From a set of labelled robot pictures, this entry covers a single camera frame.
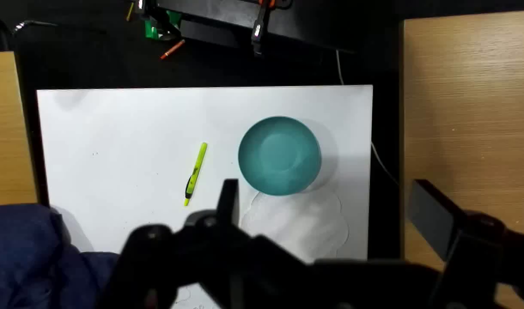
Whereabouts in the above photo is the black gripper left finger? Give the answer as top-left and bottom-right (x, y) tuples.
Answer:
(217, 179), (240, 223)

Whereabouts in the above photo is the teal bowl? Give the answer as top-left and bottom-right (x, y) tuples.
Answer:
(238, 117), (324, 196)

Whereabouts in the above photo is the white board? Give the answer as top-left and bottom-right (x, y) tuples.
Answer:
(39, 86), (374, 263)

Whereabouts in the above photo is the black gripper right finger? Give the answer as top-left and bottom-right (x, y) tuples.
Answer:
(410, 179), (466, 261)

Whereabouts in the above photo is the yellow-green highlighter marker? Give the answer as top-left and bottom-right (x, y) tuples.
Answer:
(185, 143), (209, 206)

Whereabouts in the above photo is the black clamp orange handle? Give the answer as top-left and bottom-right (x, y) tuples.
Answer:
(252, 0), (277, 57)

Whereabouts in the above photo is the dark blue cloth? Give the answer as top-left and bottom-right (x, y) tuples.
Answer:
(0, 205), (119, 309)

